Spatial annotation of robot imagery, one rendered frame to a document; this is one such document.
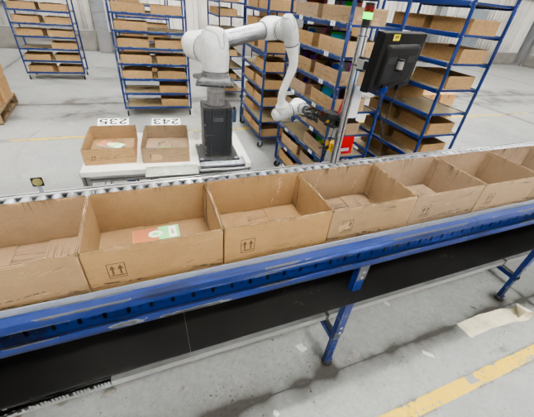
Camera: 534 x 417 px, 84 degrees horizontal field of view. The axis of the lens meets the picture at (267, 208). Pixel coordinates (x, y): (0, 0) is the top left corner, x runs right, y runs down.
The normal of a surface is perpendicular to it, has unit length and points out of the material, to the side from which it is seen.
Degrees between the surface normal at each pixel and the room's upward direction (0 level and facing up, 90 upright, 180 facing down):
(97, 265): 90
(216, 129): 90
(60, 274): 90
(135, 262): 91
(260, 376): 0
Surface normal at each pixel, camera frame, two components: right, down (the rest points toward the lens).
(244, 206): 0.36, 0.55
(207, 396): 0.08, -0.81
